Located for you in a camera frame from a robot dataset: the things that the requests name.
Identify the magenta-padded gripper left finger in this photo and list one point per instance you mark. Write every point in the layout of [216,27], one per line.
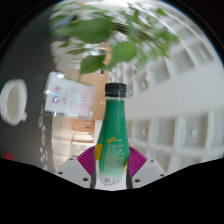
[74,170]

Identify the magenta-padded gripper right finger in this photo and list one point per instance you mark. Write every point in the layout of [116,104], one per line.
[150,170]

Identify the green plastic drink bottle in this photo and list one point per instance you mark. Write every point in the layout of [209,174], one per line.
[112,133]

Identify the recessed ceiling lights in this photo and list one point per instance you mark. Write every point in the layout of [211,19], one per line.
[194,132]

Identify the flat round red coaster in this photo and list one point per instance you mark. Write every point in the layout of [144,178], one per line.
[9,156]

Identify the white mug with black dots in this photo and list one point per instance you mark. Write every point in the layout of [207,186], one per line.
[13,103]

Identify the green leafy potted plant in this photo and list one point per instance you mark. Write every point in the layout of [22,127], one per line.
[93,30]

